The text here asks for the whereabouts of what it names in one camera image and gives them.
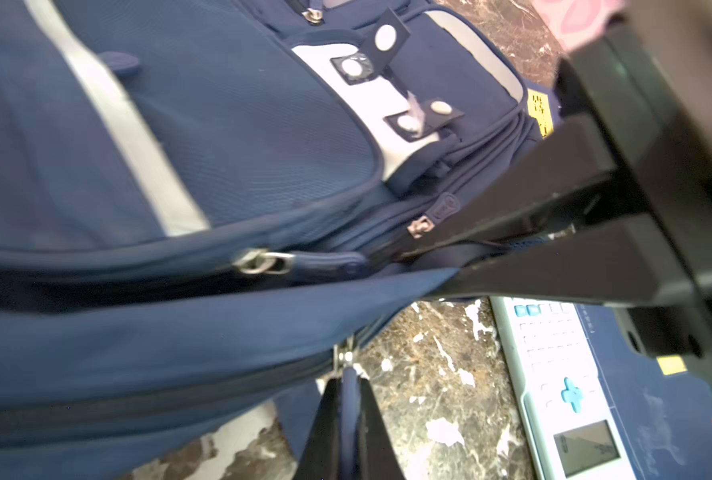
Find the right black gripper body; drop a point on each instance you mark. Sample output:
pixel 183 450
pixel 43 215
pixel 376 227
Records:
pixel 665 169

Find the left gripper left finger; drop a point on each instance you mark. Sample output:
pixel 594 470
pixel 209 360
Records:
pixel 321 456

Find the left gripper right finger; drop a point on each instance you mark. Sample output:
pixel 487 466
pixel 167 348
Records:
pixel 376 459

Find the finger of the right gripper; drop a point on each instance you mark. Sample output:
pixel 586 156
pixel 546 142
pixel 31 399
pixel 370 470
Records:
pixel 570 161
pixel 625 262

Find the navy blue student backpack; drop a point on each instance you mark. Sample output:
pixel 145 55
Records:
pixel 200 200

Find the blue book yellow label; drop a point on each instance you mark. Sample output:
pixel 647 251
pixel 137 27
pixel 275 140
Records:
pixel 545 108

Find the light green calculator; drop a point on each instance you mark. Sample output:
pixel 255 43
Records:
pixel 566 416

